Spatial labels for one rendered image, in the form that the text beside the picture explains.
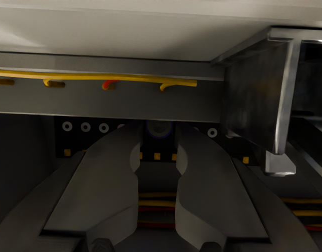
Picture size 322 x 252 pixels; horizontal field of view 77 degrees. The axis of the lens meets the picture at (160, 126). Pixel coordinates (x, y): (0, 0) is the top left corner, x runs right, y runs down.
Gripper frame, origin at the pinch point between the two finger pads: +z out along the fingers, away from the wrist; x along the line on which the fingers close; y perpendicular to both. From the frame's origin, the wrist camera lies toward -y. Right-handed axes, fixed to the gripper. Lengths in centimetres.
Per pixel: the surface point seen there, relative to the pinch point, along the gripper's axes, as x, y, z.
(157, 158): 0.0, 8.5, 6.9
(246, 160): 10.3, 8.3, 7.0
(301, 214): 16.8, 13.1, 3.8
